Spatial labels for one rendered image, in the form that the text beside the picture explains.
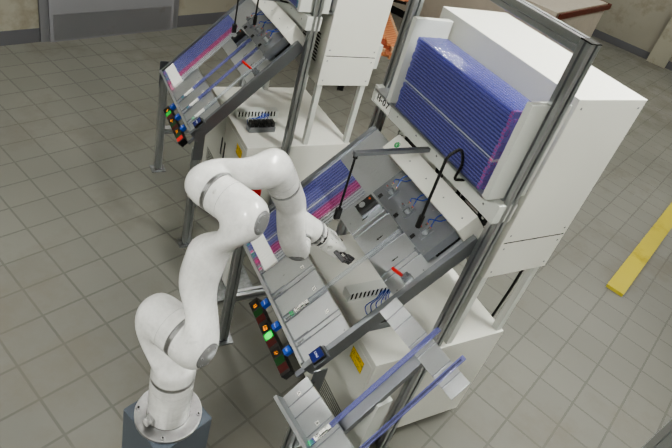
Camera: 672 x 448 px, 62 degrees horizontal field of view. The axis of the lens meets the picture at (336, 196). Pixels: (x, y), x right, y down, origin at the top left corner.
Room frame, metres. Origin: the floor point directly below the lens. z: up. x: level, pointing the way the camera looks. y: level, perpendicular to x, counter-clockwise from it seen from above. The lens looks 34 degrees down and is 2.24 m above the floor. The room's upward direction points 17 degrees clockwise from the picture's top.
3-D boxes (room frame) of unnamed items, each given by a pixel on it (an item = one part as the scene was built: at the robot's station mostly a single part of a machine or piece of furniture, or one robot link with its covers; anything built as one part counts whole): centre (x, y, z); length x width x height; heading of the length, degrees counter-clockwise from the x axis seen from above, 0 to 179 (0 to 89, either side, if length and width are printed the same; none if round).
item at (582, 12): (8.27, -1.38, 0.43); 2.35 x 1.87 x 0.87; 57
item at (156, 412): (0.93, 0.28, 0.79); 0.19 x 0.19 x 0.18
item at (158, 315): (0.94, 0.31, 1.00); 0.19 x 0.12 x 0.24; 64
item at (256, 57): (2.91, 0.61, 0.66); 1.01 x 0.73 x 1.31; 126
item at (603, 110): (2.06, -0.65, 0.86); 0.70 x 0.67 x 1.72; 36
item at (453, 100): (1.74, -0.31, 1.52); 0.51 x 0.13 x 0.27; 36
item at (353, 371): (1.86, -0.38, 0.31); 0.70 x 0.65 x 0.62; 36
